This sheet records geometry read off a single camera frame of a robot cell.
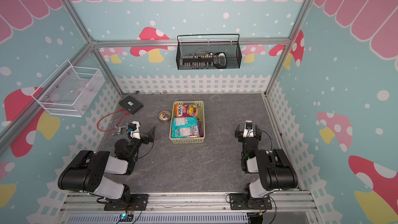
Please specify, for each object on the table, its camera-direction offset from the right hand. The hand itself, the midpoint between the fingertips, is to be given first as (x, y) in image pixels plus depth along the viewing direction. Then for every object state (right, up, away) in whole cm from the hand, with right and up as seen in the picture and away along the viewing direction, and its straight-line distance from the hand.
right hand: (248, 124), depth 89 cm
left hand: (-58, -1, -1) cm, 58 cm away
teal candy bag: (-37, -1, 0) cm, 37 cm away
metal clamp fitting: (-81, -4, +10) cm, 81 cm away
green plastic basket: (-35, -10, +2) cm, 37 cm away
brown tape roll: (-53, +4, +17) cm, 55 cm away
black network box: (-78, +12, +23) cm, 82 cm away
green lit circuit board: (-63, -42, -17) cm, 78 cm away
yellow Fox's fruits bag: (-37, +8, +10) cm, 40 cm away
